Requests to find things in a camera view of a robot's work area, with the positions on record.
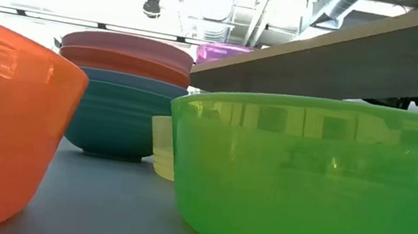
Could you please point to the coral red ribbed bowl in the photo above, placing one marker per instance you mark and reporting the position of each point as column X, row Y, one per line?
column 118, row 62

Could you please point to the blue ribbed bowl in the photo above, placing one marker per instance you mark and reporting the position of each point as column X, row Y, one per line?
column 132, row 81

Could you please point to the teal ribbed bowl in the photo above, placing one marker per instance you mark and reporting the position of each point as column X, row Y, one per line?
column 117, row 128

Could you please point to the yellow translucent plastic bowl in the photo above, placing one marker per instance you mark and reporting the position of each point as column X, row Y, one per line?
column 161, row 147

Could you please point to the green translucent plastic bowl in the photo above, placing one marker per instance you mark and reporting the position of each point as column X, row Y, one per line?
column 305, row 188

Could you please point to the wooden shelf board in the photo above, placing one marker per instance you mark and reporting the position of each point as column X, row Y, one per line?
column 343, row 66

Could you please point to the black ceiling dome fixture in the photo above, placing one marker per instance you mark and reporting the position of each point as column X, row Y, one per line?
column 152, row 7

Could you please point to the purple translucent plastic bowl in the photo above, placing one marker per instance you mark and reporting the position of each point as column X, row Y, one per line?
column 218, row 52

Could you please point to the ribbed ventilation duct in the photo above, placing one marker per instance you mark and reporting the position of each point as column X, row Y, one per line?
column 216, row 3

